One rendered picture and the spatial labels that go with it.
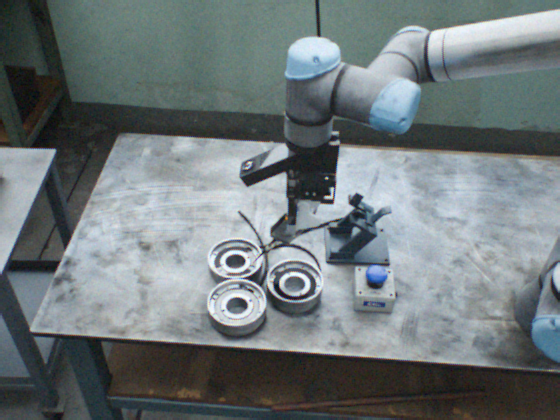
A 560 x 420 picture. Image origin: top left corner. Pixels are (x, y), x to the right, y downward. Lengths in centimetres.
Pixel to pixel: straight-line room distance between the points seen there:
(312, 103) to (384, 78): 11
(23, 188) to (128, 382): 58
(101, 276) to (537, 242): 89
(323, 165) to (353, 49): 170
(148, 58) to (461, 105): 140
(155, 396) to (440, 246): 67
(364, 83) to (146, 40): 197
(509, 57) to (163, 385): 92
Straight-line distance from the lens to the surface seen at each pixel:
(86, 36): 283
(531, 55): 90
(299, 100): 89
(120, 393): 136
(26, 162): 174
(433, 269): 124
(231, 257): 119
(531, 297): 118
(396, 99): 84
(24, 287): 206
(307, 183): 98
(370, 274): 111
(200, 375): 135
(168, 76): 281
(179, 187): 138
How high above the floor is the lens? 170
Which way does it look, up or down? 43 degrees down
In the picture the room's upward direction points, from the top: 2 degrees clockwise
